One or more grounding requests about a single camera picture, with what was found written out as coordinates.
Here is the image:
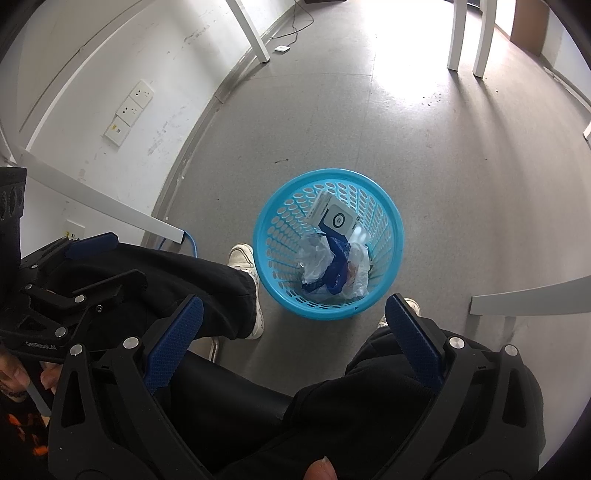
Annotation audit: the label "blue plastic bag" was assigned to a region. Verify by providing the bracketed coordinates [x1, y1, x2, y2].
[302, 235, 352, 297]

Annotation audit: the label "white box with blue print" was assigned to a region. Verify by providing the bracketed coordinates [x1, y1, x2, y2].
[307, 190, 361, 241]

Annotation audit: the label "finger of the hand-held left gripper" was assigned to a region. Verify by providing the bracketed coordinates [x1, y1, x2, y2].
[18, 233, 121, 274]
[23, 270, 148, 343]

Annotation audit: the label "person's right leg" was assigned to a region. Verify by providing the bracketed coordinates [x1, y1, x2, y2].
[222, 323, 546, 480]

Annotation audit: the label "white left shoe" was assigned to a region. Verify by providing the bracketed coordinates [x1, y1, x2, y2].
[228, 243, 265, 341]

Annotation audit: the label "brown wooden cabinet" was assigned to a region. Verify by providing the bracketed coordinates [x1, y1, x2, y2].
[510, 0, 550, 56]

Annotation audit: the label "grey flat strap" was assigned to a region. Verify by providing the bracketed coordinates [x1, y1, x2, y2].
[27, 382, 52, 417]

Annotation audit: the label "white table frame bar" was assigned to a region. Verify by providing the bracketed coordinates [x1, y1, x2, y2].
[9, 141, 185, 245]

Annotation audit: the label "person's left hand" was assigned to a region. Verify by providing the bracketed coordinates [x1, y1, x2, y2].
[0, 353, 62, 403]

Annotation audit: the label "white right shoe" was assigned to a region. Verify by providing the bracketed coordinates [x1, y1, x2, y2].
[378, 298, 422, 329]

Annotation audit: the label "clear plastic bag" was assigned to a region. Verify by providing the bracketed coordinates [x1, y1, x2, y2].
[295, 233, 334, 285]

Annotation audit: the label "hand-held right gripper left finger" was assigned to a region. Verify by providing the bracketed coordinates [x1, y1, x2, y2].
[48, 294, 206, 480]

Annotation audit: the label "black floor cable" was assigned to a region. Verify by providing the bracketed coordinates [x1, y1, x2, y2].
[270, 0, 315, 40]

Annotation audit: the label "white knotted plastic bag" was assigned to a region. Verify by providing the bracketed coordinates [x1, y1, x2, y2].
[342, 228, 371, 297]

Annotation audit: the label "black shirt with orange print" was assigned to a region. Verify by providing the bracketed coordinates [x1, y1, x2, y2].
[0, 404, 52, 480]

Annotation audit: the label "person's right hand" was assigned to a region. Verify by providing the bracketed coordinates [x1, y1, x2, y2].
[305, 456, 338, 480]

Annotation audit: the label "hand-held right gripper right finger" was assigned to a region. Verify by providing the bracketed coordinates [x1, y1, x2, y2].
[385, 293, 548, 480]

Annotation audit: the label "blue plastic basket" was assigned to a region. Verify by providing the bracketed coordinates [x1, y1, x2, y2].
[253, 168, 402, 321]

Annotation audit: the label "white shoe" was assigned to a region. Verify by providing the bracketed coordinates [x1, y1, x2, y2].
[378, 298, 422, 329]
[228, 243, 265, 341]

